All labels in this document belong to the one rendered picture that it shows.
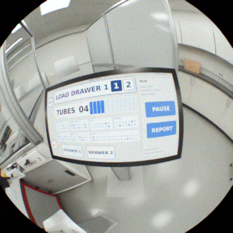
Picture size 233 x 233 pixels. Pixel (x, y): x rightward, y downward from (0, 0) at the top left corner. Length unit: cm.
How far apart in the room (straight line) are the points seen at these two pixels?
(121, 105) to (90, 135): 13
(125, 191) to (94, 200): 43
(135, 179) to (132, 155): 96
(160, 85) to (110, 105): 16
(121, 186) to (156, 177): 46
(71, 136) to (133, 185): 103
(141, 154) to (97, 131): 15
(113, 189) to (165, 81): 119
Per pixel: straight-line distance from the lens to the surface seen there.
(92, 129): 29
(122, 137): 27
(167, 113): 29
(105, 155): 30
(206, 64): 279
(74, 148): 34
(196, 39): 251
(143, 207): 128
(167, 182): 135
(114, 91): 28
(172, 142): 31
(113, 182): 125
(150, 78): 29
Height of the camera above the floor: 126
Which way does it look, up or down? 40 degrees down
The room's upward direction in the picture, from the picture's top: 11 degrees counter-clockwise
